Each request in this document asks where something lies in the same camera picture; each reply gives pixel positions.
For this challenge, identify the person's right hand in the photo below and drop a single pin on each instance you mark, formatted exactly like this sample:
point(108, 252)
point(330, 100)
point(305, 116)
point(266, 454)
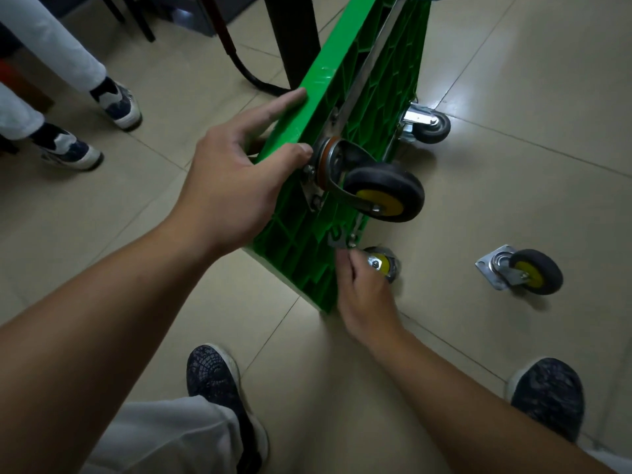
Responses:
point(368, 301)

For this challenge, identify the person's left hand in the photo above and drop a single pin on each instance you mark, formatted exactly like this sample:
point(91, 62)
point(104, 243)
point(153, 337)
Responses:
point(227, 192)

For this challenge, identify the silver wrench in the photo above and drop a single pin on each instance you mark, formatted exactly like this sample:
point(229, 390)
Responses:
point(338, 236)

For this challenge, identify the green platform trolley deck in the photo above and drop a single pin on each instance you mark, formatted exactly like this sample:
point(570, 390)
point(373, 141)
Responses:
point(380, 93)

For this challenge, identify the person's right forearm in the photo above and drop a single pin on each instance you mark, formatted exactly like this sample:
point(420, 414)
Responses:
point(489, 409)

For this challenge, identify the person's left forearm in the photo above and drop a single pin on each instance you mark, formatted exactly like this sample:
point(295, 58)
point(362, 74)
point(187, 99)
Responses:
point(79, 345)

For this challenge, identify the person's dark shoe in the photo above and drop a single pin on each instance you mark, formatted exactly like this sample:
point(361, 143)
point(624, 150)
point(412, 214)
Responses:
point(212, 372)
point(548, 394)

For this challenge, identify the person's light trousers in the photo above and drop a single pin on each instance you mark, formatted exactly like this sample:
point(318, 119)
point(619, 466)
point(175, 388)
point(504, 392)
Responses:
point(163, 436)

